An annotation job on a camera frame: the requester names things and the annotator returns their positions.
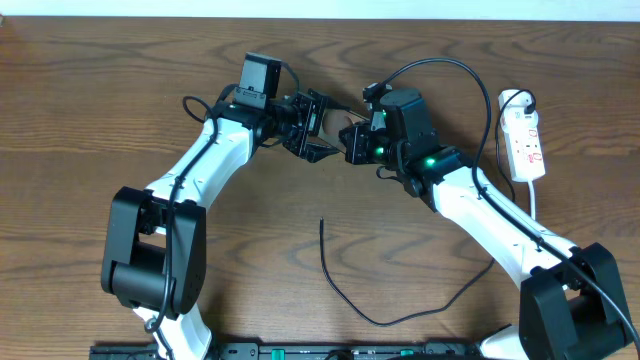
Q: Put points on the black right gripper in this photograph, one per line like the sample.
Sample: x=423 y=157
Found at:
x=355 y=145

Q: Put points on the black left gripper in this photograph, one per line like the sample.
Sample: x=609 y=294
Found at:
x=315 y=105

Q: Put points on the white power strip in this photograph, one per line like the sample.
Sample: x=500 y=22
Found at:
x=523 y=145

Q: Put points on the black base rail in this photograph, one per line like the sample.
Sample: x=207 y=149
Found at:
x=429 y=350

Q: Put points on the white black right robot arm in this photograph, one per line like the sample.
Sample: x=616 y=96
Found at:
x=572 y=303

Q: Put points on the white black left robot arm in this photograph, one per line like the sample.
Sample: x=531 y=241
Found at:
x=155 y=253

